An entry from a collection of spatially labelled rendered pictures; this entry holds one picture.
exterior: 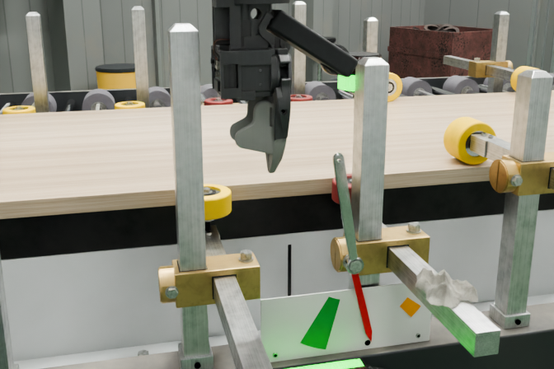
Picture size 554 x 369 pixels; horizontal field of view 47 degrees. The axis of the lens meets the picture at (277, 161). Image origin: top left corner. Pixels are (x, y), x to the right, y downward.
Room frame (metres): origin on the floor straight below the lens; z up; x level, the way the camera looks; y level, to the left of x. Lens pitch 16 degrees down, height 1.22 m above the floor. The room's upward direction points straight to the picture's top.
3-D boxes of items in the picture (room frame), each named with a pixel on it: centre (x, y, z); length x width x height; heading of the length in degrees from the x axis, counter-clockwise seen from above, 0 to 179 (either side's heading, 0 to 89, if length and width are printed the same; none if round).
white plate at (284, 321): (0.83, -0.10, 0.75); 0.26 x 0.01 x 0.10; 104
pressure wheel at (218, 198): (0.96, 0.11, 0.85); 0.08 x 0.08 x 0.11
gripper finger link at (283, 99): (0.73, 0.00, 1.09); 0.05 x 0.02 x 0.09; 14
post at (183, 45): (0.80, 0.12, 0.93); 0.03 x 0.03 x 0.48; 14
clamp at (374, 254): (0.87, -0.15, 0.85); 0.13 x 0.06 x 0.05; 104
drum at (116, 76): (4.96, 1.21, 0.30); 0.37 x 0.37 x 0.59
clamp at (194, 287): (0.81, 0.09, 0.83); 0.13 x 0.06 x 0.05; 104
